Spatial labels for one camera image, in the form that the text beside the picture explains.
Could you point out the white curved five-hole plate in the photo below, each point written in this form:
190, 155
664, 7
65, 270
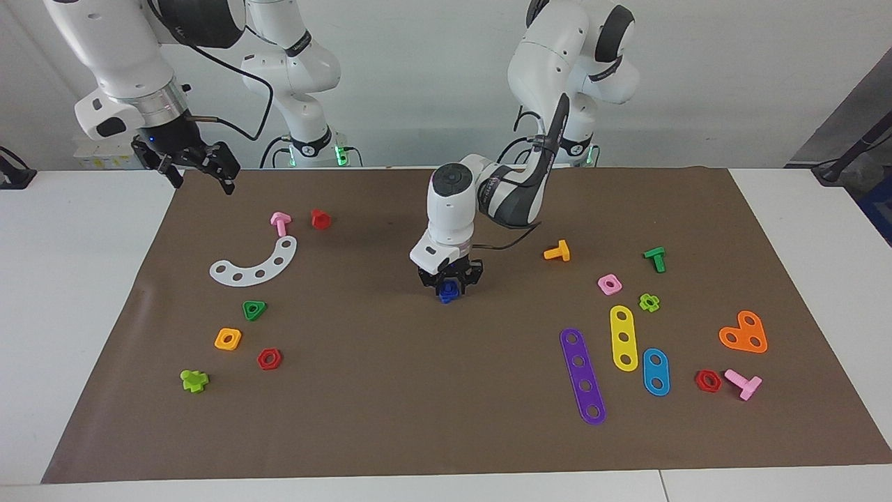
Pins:
270, 269

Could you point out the blue two-hole plate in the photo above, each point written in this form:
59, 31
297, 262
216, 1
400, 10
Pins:
656, 372

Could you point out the purple four-hole plate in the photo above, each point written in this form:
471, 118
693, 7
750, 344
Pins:
583, 374

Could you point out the blue crate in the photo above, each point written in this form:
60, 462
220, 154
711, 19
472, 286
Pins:
879, 209

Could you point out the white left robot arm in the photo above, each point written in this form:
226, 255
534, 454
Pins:
550, 49

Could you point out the black clamp stand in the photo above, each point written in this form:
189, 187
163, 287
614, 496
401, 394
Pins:
14, 178

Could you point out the black tripod stand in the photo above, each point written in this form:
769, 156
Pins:
836, 171

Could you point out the white box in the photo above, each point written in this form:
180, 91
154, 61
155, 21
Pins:
97, 157

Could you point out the red toy screw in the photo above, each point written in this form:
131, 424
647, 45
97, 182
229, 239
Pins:
320, 219

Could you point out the yellow three-hole plate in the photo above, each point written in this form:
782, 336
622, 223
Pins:
623, 326

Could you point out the blue square toy nut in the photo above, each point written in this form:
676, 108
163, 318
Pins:
450, 287

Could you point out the green triangle toy nut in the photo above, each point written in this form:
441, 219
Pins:
262, 307

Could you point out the pink toy screw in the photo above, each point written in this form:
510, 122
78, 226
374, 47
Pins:
281, 223
747, 387

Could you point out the lime cross toy nut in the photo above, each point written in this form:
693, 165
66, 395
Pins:
642, 301

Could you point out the green toy screw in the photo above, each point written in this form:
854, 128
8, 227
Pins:
656, 259

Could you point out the red hexagon toy nut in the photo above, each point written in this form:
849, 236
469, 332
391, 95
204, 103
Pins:
716, 385
269, 367

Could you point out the brown table mat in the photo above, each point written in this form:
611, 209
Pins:
446, 383

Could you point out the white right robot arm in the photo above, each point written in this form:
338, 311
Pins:
125, 49

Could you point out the orange heart-shaped plate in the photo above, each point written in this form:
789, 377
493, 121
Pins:
743, 333

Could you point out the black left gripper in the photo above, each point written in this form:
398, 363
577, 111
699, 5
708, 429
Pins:
470, 268

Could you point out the orange square toy nut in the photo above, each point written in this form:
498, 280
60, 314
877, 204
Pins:
235, 343

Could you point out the blue triangle-head toy screw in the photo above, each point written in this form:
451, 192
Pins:
446, 299

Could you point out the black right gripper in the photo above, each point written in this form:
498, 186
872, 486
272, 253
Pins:
173, 137

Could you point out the orange toy screw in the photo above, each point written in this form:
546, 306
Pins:
562, 251

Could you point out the lime cross-head toy screw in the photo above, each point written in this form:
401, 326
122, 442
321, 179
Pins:
194, 381

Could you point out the pink square toy nut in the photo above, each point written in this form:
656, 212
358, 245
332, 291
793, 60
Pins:
616, 288

